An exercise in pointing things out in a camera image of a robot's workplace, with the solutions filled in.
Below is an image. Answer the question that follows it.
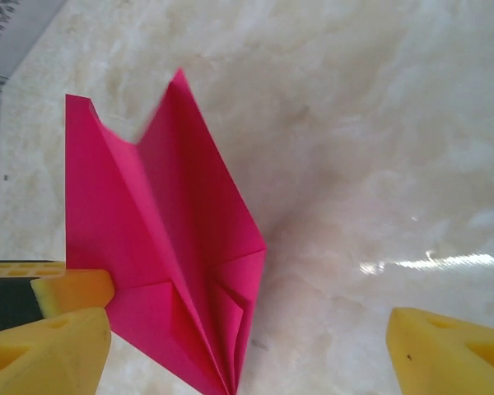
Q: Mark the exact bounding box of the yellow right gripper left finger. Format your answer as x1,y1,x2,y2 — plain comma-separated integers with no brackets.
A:
0,306,113,395

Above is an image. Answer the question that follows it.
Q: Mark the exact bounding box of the pink cloth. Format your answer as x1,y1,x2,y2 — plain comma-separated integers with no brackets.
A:
64,67,269,395

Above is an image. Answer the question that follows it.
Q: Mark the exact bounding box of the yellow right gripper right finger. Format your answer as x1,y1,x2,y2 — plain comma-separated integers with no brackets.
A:
385,306,494,395

